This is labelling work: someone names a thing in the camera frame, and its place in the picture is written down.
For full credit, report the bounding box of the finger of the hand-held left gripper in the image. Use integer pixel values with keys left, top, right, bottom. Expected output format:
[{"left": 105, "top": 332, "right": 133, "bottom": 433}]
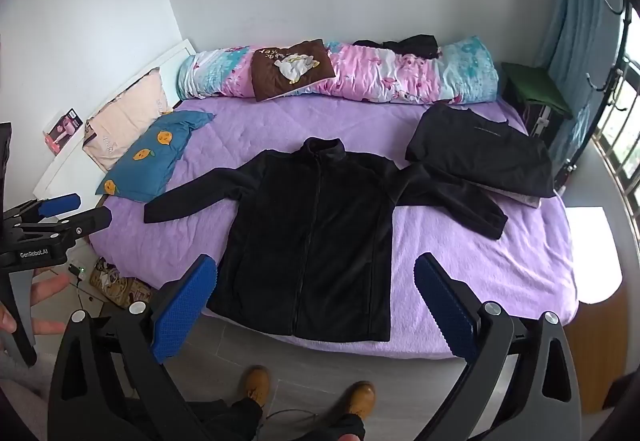
[
  {"left": 2, "top": 192, "right": 83, "bottom": 228},
  {"left": 15, "top": 206, "right": 113, "bottom": 247}
]

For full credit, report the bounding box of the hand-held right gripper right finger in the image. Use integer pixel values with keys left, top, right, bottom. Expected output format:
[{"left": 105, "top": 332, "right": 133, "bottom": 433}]
[{"left": 414, "top": 252, "right": 586, "bottom": 441}]

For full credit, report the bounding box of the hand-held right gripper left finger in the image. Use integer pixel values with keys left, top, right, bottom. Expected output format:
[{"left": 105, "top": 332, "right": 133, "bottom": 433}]
[{"left": 47, "top": 253, "right": 221, "bottom": 441}]

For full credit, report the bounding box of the black fleece jacket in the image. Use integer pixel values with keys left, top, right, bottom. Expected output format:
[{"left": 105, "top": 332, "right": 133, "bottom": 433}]
[{"left": 144, "top": 137, "right": 508, "bottom": 343}]

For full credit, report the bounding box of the person's left forearm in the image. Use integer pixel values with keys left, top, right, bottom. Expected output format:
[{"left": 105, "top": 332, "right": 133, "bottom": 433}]
[{"left": 0, "top": 351, "right": 57, "bottom": 424}]

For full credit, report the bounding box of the person's left hand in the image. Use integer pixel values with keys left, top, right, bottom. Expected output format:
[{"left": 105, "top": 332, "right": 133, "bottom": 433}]
[{"left": 0, "top": 272, "right": 72, "bottom": 357}]

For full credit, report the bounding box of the pink product box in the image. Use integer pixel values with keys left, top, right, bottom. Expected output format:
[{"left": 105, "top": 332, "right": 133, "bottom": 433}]
[{"left": 44, "top": 108, "right": 84, "bottom": 155}]

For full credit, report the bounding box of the blue orange-print pillow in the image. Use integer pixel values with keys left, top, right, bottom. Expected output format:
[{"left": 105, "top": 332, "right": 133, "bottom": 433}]
[{"left": 96, "top": 110, "right": 216, "bottom": 203}]

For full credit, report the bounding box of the pale pink pillow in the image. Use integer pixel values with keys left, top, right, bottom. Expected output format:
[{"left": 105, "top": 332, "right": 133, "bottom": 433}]
[{"left": 82, "top": 68, "right": 173, "bottom": 172}]

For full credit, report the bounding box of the person's left tan shoe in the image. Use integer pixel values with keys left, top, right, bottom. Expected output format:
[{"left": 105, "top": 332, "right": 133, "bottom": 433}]
[{"left": 243, "top": 366, "right": 272, "bottom": 409}]

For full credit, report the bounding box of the person's tan shoe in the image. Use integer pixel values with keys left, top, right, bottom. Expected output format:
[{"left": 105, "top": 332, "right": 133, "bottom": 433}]
[
  {"left": 243, "top": 366, "right": 272, "bottom": 409},
  {"left": 345, "top": 382, "right": 377, "bottom": 422}
]

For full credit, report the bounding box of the person's left leg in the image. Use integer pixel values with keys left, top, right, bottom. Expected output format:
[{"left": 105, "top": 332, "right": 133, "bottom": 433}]
[{"left": 185, "top": 396, "right": 264, "bottom": 441}]

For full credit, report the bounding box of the person's leg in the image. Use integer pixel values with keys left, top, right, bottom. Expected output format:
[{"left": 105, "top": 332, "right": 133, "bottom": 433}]
[
  {"left": 332, "top": 413, "right": 367, "bottom": 441},
  {"left": 185, "top": 396, "right": 264, "bottom": 441}
]

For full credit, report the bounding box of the person's right tan shoe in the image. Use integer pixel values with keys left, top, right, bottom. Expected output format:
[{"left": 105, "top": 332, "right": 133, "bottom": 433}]
[{"left": 345, "top": 382, "right": 377, "bottom": 422}]

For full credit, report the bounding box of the person's right leg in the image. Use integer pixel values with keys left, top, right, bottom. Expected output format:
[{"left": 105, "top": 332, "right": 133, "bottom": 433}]
[{"left": 332, "top": 413, "right": 367, "bottom": 441}]

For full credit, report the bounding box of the white-topped wooden cabinet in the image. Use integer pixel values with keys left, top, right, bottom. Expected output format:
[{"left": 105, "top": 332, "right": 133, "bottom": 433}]
[{"left": 564, "top": 206, "right": 627, "bottom": 414}]

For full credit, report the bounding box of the folded black shirt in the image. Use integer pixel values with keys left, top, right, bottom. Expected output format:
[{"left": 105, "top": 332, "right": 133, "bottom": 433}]
[{"left": 405, "top": 104, "right": 557, "bottom": 198}]

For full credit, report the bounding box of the purple bed sheet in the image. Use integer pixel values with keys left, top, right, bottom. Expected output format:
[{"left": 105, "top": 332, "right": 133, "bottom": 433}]
[{"left": 90, "top": 96, "right": 581, "bottom": 359}]

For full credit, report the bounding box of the white headboard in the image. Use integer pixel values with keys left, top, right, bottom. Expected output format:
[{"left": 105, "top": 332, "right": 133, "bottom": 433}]
[{"left": 32, "top": 38, "right": 197, "bottom": 199}]

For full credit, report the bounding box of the white metal stool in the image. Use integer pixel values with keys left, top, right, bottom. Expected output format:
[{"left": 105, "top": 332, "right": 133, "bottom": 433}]
[{"left": 522, "top": 102, "right": 558, "bottom": 138}]

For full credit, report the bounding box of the metal window railing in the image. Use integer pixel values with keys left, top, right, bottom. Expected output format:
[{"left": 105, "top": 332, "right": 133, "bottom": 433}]
[{"left": 590, "top": 6, "right": 640, "bottom": 242}]

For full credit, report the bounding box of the brown duck print cushion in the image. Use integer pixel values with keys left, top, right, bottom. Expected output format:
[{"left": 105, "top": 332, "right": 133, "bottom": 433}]
[{"left": 250, "top": 38, "right": 336, "bottom": 102}]

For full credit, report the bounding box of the green cloth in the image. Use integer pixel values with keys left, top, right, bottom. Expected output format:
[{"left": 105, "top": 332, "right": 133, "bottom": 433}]
[{"left": 501, "top": 62, "right": 572, "bottom": 117}]

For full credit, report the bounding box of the rolled floral quilt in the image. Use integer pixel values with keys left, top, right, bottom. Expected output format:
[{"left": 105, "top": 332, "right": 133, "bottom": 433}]
[{"left": 176, "top": 35, "right": 501, "bottom": 106}]

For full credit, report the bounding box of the crumpled black garment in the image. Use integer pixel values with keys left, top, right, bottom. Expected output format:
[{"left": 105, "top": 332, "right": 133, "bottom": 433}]
[{"left": 352, "top": 34, "right": 441, "bottom": 60}]

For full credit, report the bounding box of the black metal coat rack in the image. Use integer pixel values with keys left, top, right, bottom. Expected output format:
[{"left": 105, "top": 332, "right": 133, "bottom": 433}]
[{"left": 565, "top": 0, "right": 640, "bottom": 182}]

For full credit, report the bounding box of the light blue curtain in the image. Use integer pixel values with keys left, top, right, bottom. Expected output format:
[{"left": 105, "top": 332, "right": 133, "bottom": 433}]
[{"left": 530, "top": 0, "right": 621, "bottom": 182}]

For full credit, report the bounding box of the thin dark floor cable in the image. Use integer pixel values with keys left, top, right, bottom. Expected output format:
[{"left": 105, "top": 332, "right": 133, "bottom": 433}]
[{"left": 264, "top": 408, "right": 321, "bottom": 424}]

